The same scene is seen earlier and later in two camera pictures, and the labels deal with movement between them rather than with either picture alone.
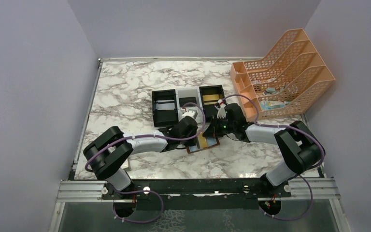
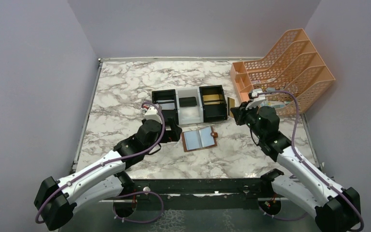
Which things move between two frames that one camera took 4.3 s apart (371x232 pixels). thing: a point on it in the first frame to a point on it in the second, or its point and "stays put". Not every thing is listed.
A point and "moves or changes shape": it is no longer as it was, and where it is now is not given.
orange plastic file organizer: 286,79 stays put
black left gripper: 192,124 to 173,130
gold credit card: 202,140 moves or changes shape
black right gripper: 213,127 to 240,113
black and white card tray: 169,106 stays put
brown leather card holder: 203,142 stays put
